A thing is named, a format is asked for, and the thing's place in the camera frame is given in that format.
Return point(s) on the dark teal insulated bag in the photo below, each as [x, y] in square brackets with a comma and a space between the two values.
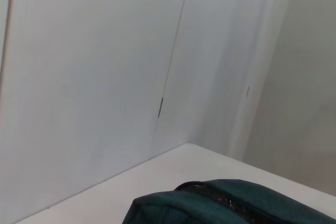
[199, 205]

